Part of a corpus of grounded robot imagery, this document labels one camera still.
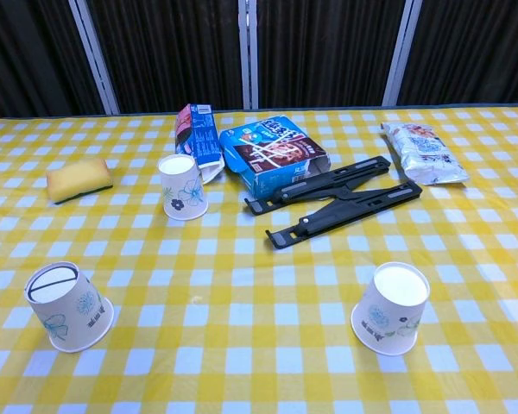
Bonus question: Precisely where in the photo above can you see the paper cup with navy flower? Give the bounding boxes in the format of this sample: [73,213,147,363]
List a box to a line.
[156,154,209,222]

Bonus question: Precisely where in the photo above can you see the paper cup with black-lined base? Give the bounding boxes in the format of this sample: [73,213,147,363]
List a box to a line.
[23,260,116,354]

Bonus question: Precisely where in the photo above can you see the blue chocolate cookie box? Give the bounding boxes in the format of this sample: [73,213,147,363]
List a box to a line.
[218,115,332,200]

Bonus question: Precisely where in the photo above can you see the black folding stand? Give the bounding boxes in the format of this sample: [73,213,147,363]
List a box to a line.
[243,155,424,250]

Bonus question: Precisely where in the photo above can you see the tall blue snack carton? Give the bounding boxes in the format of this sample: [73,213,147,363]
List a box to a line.
[174,103,226,185]

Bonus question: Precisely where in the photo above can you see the white paper cup green flowers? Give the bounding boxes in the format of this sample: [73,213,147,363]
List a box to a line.
[350,260,431,357]

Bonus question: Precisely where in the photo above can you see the dark corrugated partition panel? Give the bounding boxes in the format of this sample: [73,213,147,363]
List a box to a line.
[0,0,107,120]
[397,0,518,107]
[85,0,245,116]
[256,0,405,110]

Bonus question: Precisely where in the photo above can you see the white snack bag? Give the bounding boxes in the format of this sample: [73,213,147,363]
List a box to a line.
[380,122,471,186]

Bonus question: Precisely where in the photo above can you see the yellow sponge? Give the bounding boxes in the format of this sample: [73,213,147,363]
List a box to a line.
[46,157,114,204]

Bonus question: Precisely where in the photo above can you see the white partition post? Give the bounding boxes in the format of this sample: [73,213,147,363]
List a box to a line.
[67,0,121,116]
[237,0,260,110]
[382,0,415,108]

